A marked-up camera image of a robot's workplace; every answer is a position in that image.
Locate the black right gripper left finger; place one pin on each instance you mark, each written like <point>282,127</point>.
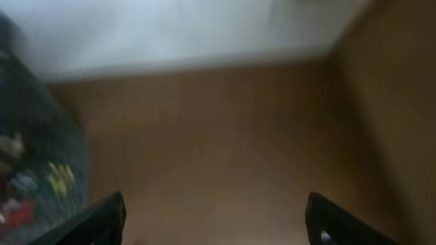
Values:
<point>101,224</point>

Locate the grey plastic lattice basket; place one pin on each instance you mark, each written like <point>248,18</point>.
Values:
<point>43,152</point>

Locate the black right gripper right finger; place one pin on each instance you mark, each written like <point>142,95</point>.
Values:
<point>327,223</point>

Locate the brown wooden side panel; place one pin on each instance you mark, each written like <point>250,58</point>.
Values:
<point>385,57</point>

